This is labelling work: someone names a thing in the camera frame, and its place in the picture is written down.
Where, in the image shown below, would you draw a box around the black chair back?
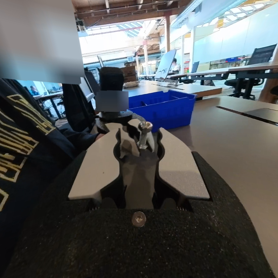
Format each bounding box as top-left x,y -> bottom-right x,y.
61,70 -> 97,133

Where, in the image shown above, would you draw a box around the person's dark printed sweatshirt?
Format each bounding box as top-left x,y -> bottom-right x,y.
0,78 -> 87,278

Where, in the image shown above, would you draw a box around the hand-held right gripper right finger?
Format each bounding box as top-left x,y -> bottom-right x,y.
152,127 -> 211,200

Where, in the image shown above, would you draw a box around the tilted monitor on stand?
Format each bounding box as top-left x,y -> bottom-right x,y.
155,49 -> 177,83

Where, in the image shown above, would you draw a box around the wooden support post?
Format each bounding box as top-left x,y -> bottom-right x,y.
163,16 -> 171,53

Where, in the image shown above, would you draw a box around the silver threaded bolt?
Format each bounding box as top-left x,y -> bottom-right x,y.
137,121 -> 153,150

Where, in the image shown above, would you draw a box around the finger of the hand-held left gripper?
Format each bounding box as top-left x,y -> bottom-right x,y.
106,122 -> 141,158
128,119 -> 156,151

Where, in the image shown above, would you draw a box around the person's left forearm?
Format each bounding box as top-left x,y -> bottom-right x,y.
55,128 -> 106,157

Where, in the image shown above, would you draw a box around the blue plastic bin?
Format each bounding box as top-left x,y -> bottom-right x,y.
128,90 -> 198,133

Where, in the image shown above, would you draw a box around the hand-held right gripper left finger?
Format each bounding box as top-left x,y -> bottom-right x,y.
68,128 -> 127,202

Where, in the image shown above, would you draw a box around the brown cardboard box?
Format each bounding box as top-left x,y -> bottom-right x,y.
120,66 -> 138,82

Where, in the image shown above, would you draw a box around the black mesh office chair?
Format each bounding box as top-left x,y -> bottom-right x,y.
224,43 -> 278,101

